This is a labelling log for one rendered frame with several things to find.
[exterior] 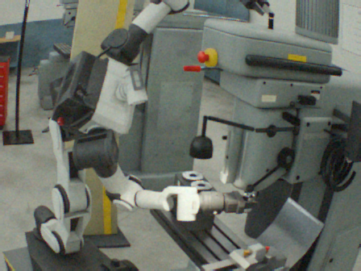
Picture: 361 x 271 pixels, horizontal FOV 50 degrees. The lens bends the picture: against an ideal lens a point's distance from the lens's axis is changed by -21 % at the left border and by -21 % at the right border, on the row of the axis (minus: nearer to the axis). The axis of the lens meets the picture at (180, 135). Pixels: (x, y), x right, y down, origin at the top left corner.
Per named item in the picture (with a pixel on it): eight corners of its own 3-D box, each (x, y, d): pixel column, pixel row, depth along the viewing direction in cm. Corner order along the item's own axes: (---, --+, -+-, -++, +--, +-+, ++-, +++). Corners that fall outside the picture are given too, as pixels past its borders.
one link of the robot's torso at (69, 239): (45, 242, 221) (49, 181, 197) (72, 236, 235) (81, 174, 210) (59, 262, 213) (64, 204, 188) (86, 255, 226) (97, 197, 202)
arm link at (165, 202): (189, 188, 159) (158, 185, 167) (188, 213, 159) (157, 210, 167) (200, 187, 165) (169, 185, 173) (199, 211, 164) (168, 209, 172)
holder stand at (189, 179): (187, 231, 198) (192, 192, 191) (171, 209, 217) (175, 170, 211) (212, 228, 202) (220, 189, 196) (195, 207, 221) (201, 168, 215)
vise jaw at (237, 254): (243, 273, 154) (246, 265, 153) (227, 259, 165) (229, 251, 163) (256, 268, 157) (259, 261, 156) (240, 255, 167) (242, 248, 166)
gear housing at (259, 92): (255, 109, 140) (259, 77, 137) (217, 87, 161) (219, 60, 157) (323, 110, 154) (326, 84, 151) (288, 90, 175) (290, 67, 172)
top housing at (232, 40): (234, 77, 132) (238, 27, 127) (193, 58, 154) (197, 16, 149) (334, 85, 152) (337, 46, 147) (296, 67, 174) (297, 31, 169)
